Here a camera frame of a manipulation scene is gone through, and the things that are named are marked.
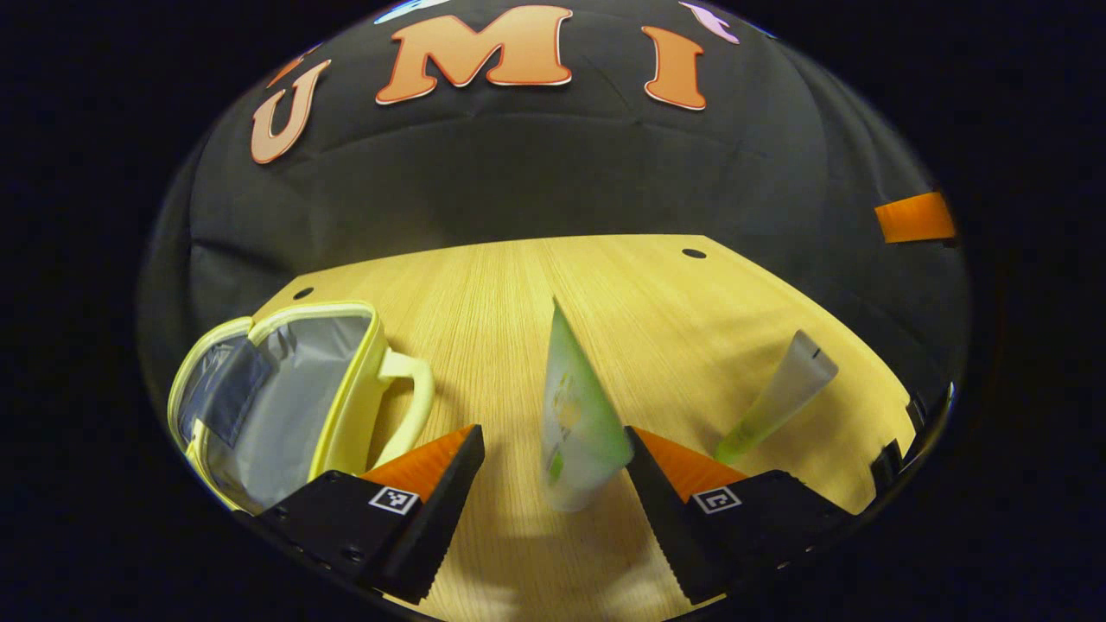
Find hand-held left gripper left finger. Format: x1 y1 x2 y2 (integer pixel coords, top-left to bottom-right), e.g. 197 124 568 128
255 423 486 606

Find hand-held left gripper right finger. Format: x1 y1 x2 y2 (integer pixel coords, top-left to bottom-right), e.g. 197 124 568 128
624 425 856 606

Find large white green cream tube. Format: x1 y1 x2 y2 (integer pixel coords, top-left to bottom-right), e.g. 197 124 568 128
541 296 636 513

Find small grey green cream tube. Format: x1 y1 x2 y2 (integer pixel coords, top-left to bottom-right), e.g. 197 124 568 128
714 329 841 465

